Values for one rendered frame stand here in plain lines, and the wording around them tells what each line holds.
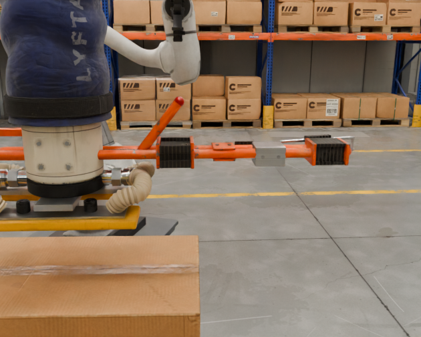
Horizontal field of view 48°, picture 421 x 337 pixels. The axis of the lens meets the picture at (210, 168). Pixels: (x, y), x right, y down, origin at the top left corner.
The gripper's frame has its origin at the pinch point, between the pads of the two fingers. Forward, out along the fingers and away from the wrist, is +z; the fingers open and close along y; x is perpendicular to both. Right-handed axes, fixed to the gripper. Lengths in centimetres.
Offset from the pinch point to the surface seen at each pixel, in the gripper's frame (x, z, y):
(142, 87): 62, -677, 86
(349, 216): -146, -248, 157
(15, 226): 33, 37, 46
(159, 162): 4.4, 26.6, 35.7
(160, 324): 4, 43, 66
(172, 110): 1.3, 23.6, 24.8
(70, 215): 23, 35, 45
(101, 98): 16.0, 28.0, 21.5
